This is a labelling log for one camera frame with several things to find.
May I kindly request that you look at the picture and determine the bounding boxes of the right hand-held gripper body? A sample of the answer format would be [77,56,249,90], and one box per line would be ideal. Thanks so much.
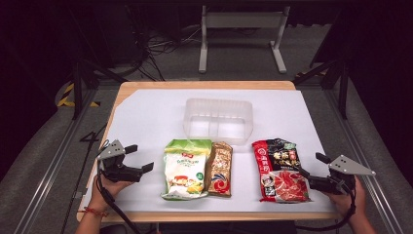
[308,154,377,196]

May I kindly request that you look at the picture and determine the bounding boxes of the brown and gold snack packet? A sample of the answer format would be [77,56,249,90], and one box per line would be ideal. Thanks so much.
[204,141,234,198]

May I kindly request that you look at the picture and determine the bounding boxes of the aluminium floor rail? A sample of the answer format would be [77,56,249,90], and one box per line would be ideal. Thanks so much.
[324,89,405,234]
[13,87,98,234]

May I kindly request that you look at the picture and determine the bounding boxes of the red and black food packet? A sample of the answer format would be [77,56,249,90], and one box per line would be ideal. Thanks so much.
[251,137,312,204]

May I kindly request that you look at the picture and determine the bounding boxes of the person's left hand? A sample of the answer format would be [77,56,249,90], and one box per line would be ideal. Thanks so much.
[89,175,134,214]

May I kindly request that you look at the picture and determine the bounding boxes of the red string bracelet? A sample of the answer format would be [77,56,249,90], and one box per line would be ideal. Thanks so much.
[77,206,110,218]

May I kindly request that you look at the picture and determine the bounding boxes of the white table sheet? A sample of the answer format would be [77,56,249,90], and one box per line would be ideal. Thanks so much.
[82,89,335,215]

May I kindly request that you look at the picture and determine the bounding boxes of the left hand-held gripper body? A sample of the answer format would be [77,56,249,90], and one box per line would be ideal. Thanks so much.
[96,139,144,183]

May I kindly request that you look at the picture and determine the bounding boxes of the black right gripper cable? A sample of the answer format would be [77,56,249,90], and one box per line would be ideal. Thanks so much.
[294,181,357,233]

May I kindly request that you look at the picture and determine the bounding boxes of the clear plastic bin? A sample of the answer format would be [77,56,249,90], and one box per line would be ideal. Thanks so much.
[182,97,254,146]

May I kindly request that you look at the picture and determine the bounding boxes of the white metal stand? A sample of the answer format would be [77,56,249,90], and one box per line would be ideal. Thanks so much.
[198,5,291,74]

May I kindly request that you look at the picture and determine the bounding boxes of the black metal stand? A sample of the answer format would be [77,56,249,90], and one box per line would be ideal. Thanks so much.
[71,58,129,121]
[292,58,351,121]

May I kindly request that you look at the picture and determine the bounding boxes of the person's right hand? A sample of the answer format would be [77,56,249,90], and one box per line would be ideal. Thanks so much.
[324,176,368,218]

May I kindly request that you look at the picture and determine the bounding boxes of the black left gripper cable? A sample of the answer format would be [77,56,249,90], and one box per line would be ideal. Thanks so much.
[96,164,142,234]

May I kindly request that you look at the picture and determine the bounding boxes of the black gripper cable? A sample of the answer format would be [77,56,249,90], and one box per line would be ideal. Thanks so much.
[294,181,357,233]
[96,164,142,234]

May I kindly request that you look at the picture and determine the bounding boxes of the yellow and black hazard tape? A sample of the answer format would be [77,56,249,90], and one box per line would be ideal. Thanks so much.
[56,82,100,108]

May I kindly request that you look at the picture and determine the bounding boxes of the bundle of floor cables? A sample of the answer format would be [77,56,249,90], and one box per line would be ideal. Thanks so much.
[125,6,204,82]

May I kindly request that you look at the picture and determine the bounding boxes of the green and white snack bag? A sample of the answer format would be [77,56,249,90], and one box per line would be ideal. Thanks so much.
[160,138,213,201]

